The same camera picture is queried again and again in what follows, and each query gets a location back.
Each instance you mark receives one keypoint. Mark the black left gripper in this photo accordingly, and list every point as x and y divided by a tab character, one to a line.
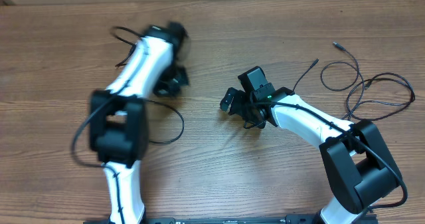
162	90

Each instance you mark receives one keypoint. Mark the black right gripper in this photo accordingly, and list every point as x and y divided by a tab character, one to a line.
236	110

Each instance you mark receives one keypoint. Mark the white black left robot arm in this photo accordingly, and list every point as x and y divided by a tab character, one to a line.
118	122

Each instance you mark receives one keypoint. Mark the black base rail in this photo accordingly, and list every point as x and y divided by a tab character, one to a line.
288	219

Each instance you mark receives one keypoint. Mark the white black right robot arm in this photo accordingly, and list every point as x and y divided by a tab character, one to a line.
358	164

